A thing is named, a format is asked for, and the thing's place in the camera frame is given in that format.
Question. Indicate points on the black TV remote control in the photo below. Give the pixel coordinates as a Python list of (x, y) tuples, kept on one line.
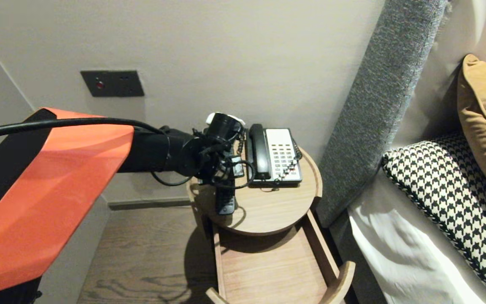
[(226, 204)]

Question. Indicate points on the black white houndstooth pillow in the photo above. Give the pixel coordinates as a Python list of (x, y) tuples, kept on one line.
[(445, 185)]

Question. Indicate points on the grey upholstered bed base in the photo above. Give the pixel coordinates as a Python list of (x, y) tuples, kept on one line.
[(352, 270)]

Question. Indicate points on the round wooden nightstand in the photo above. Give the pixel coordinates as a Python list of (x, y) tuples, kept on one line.
[(268, 202)]

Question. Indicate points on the white bed pillow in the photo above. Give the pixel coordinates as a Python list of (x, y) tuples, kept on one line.
[(458, 29)]

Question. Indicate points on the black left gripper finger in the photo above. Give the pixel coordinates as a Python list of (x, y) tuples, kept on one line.
[(219, 191), (233, 190)]

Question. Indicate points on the mustard brown pillow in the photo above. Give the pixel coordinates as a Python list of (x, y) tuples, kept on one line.
[(485, 118)]

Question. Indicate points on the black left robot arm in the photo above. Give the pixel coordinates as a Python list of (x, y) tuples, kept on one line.
[(57, 177)]

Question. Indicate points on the grey wall baseboard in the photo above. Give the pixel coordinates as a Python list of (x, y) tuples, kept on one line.
[(150, 203)]

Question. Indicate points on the grey upholstered headboard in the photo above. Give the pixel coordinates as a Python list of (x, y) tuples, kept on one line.
[(378, 105)]

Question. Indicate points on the black telephone handset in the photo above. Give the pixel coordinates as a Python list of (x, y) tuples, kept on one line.
[(260, 152)]

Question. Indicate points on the white bed sheet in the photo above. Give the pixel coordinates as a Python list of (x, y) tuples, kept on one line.
[(403, 261)]

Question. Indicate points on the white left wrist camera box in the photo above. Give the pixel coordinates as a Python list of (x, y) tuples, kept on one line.
[(238, 119)]

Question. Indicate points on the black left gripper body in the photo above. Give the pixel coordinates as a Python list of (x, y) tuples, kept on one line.
[(230, 169)]

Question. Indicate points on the black wall switch panel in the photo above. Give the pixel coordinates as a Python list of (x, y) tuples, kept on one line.
[(112, 83)]

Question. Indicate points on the curved wooden nightstand drawer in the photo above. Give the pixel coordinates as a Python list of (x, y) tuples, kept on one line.
[(268, 270)]

